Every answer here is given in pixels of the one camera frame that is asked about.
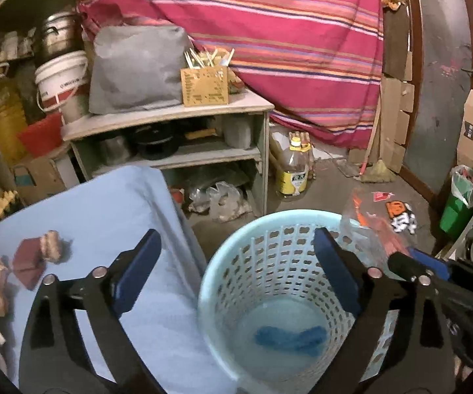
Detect clear orange snack wrapper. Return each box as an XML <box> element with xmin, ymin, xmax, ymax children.
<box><xmin>340</xmin><ymin>188</ymin><xmax>418</xmax><ymax>266</ymax></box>

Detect green trash bin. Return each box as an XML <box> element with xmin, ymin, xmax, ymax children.
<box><xmin>439</xmin><ymin>164</ymin><xmax>473</xmax><ymax>240</ymax></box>

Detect straw broom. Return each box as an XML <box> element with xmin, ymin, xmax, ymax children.
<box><xmin>358</xmin><ymin>100</ymin><xmax>397</xmax><ymax>184</ymax></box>

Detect maroon small box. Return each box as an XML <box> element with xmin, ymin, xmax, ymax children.
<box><xmin>12</xmin><ymin>237</ymin><xmax>46</xmax><ymax>291</ymax></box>

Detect crumpled brown paper ball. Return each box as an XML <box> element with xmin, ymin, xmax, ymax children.
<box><xmin>40</xmin><ymin>230</ymin><xmax>63</xmax><ymax>263</ymax></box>

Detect light blue plastic basket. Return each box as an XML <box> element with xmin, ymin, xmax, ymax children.
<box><xmin>198</xmin><ymin>209</ymin><xmax>388</xmax><ymax>393</ymax></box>

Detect cooking oil bottle on floor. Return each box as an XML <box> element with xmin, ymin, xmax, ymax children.
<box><xmin>275</xmin><ymin>133</ymin><xmax>310</xmax><ymax>198</ymax></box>

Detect cardboard box under basin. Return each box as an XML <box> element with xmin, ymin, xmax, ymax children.
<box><xmin>11</xmin><ymin>143</ymin><xmax>80</xmax><ymax>206</ymax></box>

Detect low white shelf cabinet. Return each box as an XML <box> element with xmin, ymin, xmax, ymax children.
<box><xmin>62</xmin><ymin>90</ymin><xmax>274</xmax><ymax>216</ymax></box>

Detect red plastic basin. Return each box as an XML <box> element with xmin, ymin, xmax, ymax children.
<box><xmin>17</xmin><ymin>111</ymin><xmax>64</xmax><ymax>158</ymax></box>

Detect red striped hanging cloth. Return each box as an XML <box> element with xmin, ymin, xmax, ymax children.
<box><xmin>78</xmin><ymin>0</ymin><xmax>383</xmax><ymax>148</ymax></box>

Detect yellow oil jug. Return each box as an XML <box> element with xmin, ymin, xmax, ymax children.
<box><xmin>0</xmin><ymin>62</ymin><xmax>28</xmax><ymax>166</ymax></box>

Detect yellow utensil holder box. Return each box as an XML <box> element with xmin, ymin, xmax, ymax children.
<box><xmin>180</xmin><ymin>48</ymin><xmax>235</xmax><ymax>107</ymax></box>

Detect white plastic bucket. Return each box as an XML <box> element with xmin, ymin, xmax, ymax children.
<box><xmin>34</xmin><ymin>51</ymin><xmax>90</xmax><ymax>113</ymax></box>

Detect grey fabric cover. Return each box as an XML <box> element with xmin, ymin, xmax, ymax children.
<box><xmin>89</xmin><ymin>25</ymin><xmax>192</xmax><ymax>115</ymax></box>

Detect steel cooking pot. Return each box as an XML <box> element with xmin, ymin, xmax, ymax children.
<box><xmin>32</xmin><ymin>11</ymin><xmax>84</xmax><ymax>68</ymax></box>

